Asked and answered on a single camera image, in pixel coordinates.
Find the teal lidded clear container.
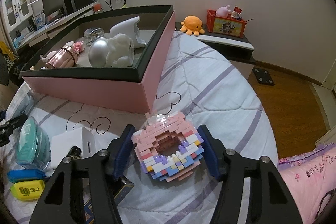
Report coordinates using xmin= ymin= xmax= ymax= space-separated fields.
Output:
xmin=15 ymin=117 xmax=51 ymax=170

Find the white cube box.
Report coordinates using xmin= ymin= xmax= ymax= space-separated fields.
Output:
xmin=50 ymin=127 xmax=97 ymax=169

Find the pink brick donut model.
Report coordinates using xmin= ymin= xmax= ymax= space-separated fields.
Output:
xmin=131 ymin=112 xmax=204 ymax=182

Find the blue gold rectangular box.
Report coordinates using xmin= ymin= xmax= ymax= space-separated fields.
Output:
xmin=83 ymin=176 xmax=134 ymax=223

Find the blue pencil case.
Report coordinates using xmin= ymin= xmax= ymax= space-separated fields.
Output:
xmin=7 ymin=169 xmax=47 ymax=184

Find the pink pillow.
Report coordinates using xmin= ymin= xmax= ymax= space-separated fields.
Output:
xmin=277 ymin=143 xmax=335 ymax=223

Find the rose gold metallic cup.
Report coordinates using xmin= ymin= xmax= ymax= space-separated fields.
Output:
xmin=40 ymin=45 xmax=78 ymax=69

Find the white desk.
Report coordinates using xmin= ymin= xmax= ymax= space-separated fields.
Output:
xmin=14 ymin=2 xmax=100 ymax=52

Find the pink white brick toy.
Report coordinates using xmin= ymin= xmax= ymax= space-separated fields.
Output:
xmin=66 ymin=41 xmax=85 ymax=55

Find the silver ball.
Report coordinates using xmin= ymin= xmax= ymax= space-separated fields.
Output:
xmin=88 ymin=38 xmax=109 ymax=68

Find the white glass door cabinet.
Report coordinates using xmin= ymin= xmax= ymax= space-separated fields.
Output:
xmin=2 ymin=0 xmax=33 ymax=32

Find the clear glass globe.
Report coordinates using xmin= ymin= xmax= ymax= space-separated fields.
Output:
xmin=84 ymin=27 xmax=104 ymax=47

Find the black floor plate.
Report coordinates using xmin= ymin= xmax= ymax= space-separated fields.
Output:
xmin=252 ymin=68 xmax=274 ymax=86

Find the pink box with black rim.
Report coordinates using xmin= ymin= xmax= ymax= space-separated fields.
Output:
xmin=21 ymin=5 xmax=175 ymax=114

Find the computer monitor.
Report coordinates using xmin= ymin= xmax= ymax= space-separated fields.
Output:
xmin=42 ymin=0 xmax=66 ymax=23

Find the white bear figurine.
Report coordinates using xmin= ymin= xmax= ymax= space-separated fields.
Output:
xmin=106 ymin=34 xmax=134 ymax=68

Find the striped white quilt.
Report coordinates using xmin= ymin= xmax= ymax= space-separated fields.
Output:
xmin=6 ymin=32 xmax=278 ymax=223

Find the low black white cabinet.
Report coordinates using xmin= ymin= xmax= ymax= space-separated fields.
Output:
xmin=175 ymin=21 xmax=256 ymax=80

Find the red storage crate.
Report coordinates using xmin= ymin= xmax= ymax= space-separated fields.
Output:
xmin=206 ymin=10 xmax=247 ymax=38

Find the orange octopus plush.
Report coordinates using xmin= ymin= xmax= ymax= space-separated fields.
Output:
xmin=180 ymin=15 xmax=205 ymax=36

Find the pink plush toy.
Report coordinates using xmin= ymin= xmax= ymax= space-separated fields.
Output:
xmin=216 ymin=5 xmax=231 ymax=18

